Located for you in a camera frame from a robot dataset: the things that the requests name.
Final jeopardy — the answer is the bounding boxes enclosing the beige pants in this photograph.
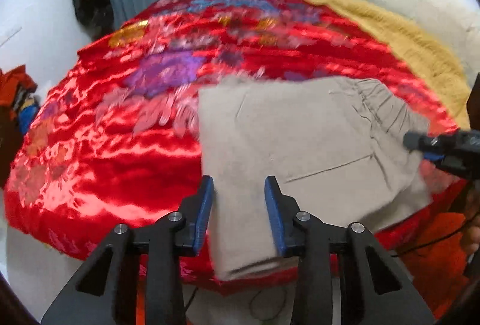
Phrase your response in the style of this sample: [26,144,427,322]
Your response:
[199,76,431,280]

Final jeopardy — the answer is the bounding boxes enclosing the right hand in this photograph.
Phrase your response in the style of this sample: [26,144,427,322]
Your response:
[460,189,480,255]

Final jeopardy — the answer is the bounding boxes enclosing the orange fleece sleeve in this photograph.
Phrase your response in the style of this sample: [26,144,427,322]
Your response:
[375,179,468,318]

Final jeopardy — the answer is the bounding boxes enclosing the yellow dotted blanket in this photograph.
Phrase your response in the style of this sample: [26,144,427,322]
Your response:
[303,0,471,129]

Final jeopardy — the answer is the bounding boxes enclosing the cream headboard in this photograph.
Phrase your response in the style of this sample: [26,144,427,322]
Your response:
[366,0,479,86]

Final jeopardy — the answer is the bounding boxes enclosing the red satin floral bedspread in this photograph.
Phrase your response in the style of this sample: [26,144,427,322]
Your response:
[3,0,470,296]

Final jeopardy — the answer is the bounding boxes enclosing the orange clothes pile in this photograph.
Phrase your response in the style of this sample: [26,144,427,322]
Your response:
[1,65,38,117]

